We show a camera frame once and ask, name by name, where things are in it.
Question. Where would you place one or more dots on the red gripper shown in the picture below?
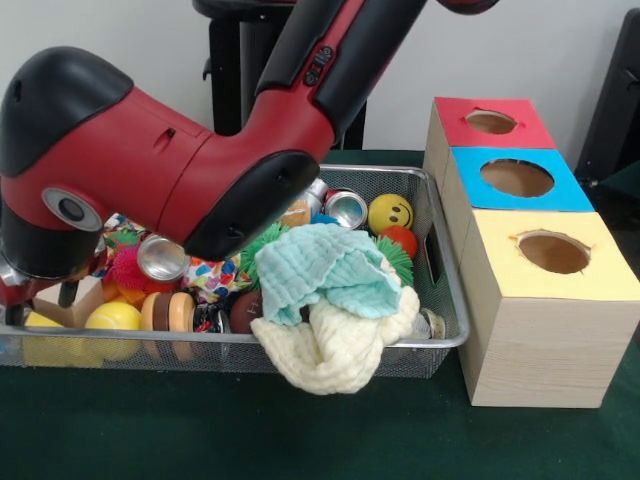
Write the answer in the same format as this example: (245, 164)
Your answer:
(10, 288)

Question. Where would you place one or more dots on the large wooden block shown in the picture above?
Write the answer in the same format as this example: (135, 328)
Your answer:
(72, 305)

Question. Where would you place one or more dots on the mint green cloth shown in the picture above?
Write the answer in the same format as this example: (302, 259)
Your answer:
(320, 265)

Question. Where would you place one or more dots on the cream knitted cloth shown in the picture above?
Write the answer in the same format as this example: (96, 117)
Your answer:
(340, 345)

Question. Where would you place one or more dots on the red robot arm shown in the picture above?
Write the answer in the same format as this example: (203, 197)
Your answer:
(150, 160)

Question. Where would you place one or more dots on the clear mesh bin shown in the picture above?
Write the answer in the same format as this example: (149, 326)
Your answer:
(150, 362)

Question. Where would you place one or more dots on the wooden box with three holes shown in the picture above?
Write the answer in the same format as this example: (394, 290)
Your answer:
(540, 350)

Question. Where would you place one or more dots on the yellow foam wedge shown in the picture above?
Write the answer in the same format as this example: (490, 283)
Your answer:
(40, 340)

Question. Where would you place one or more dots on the yellow tennis ball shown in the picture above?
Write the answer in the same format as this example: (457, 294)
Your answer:
(114, 325)

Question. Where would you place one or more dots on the pink spiky ball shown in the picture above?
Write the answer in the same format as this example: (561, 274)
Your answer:
(128, 270)

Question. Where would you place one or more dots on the shiny silver can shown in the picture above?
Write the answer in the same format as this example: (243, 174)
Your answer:
(162, 258)

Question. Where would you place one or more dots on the colourful patterned cloth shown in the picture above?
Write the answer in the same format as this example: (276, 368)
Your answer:
(215, 278)

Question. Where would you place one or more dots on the brown toy football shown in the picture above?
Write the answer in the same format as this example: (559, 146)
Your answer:
(245, 312)

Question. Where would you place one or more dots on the green furry googly-eyed toy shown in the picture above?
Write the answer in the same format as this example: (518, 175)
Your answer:
(262, 245)

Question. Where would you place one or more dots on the brown teddy bear toy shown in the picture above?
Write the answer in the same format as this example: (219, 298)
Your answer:
(297, 213)

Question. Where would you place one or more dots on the red-rimmed silver can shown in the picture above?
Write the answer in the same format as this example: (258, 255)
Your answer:
(347, 210)

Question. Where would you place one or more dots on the green spiky ball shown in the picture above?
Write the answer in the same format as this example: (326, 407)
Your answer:
(397, 258)

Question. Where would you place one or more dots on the yellow smiley ball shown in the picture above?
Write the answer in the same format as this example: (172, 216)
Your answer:
(390, 213)

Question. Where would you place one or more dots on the small red ball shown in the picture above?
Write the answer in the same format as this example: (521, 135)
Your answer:
(403, 241)

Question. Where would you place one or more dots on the black monitor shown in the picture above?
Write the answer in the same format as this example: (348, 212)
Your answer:
(620, 110)

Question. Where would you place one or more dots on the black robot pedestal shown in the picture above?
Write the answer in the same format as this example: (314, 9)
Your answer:
(225, 60)

